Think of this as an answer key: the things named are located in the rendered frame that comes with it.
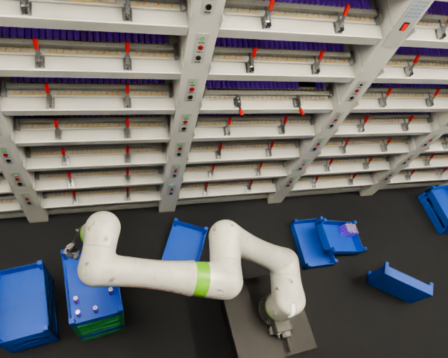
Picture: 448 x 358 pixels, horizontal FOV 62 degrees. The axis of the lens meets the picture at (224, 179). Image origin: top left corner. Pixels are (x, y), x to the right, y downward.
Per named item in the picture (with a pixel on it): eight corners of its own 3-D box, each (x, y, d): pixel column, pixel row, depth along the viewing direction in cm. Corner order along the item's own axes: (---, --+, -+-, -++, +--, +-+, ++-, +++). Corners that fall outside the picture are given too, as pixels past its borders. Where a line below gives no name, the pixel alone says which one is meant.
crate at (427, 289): (410, 303, 229) (411, 291, 234) (432, 295, 212) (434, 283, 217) (365, 283, 230) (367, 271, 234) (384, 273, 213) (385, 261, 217)
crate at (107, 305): (124, 313, 154) (123, 310, 148) (71, 327, 148) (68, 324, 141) (112, 246, 167) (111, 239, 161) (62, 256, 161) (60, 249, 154)
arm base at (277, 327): (301, 349, 167) (306, 347, 162) (270, 356, 162) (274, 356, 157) (284, 290, 178) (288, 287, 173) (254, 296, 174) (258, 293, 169)
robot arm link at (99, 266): (188, 263, 133) (198, 256, 124) (185, 297, 128) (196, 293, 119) (80, 251, 121) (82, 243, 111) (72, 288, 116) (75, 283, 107)
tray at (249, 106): (328, 113, 170) (340, 104, 161) (197, 114, 153) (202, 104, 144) (321, 72, 174) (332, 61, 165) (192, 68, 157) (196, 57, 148)
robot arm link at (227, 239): (302, 248, 170) (227, 209, 134) (306, 285, 161) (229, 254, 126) (278, 255, 177) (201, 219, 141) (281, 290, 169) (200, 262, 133)
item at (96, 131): (169, 142, 166) (173, 131, 153) (17, 146, 149) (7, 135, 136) (166, 99, 170) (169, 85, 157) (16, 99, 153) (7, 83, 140)
